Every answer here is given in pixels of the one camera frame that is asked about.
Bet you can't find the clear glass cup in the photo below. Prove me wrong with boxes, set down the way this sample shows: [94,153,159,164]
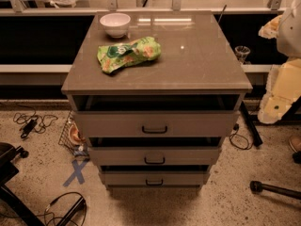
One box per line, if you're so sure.
[234,45,250,64]

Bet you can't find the wire basket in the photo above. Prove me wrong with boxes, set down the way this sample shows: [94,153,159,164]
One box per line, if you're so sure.
[58,113,88,158]

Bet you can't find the black stand with cable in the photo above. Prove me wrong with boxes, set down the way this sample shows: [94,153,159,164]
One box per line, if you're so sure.
[43,191,87,226]

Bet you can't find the white ceramic bowl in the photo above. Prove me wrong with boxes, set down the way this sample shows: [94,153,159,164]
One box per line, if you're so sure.
[100,13,131,38]

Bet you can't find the black bar right floor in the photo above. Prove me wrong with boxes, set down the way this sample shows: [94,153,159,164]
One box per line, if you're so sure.
[240,102,262,147]

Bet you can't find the black tripod leg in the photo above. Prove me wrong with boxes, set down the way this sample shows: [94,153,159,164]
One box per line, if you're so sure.
[249,181,301,200]

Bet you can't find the grey bottom drawer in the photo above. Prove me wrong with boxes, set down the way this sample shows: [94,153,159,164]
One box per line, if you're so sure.
[100,172,210,186]

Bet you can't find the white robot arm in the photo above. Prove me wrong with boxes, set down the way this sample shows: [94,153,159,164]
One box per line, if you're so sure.
[258,0,301,124]

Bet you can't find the grey drawer cabinet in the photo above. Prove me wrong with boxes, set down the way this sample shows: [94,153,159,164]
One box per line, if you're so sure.
[61,10,254,192]

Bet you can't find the grey drawer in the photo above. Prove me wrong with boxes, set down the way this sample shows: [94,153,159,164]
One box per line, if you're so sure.
[100,172,210,186]
[88,147,220,166]
[72,111,239,138]

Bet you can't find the black power adapter cable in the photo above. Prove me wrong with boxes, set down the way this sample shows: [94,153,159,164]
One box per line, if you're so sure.
[12,105,59,140]

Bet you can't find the black cable right floor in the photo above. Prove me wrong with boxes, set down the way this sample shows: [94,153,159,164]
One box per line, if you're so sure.
[229,122,254,151]

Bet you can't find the black office chair base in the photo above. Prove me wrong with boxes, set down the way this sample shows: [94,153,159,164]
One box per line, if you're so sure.
[0,142,44,226]

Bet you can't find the grey top drawer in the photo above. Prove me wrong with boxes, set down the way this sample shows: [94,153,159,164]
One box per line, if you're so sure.
[72,111,239,138]

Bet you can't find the green snack bag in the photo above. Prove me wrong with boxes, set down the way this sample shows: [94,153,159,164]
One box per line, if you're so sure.
[97,37,161,74]

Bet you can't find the blue tape cross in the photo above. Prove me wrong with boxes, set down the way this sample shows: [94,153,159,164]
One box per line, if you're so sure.
[63,158,89,187]

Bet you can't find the grey middle drawer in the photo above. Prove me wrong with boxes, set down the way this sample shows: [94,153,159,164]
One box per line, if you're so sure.
[88,147,220,166]

